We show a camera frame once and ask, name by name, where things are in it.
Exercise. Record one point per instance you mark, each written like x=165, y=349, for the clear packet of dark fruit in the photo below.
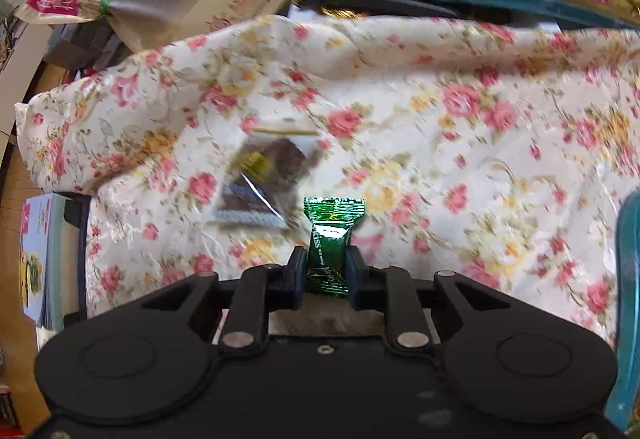
x=265, y=179

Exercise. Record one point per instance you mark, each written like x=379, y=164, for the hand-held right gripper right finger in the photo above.
x=354, y=284

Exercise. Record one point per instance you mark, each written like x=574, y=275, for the floral tablecloth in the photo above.
x=425, y=119

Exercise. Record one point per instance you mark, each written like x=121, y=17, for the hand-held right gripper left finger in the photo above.
x=299, y=279

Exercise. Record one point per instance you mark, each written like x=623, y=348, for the pale blue box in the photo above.
x=42, y=259

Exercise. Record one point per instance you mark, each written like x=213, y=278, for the teal tin lid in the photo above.
x=629, y=299

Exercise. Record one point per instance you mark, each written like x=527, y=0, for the green foil candy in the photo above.
x=327, y=249

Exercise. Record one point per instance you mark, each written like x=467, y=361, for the gold coin chocolate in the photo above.
x=337, y=11

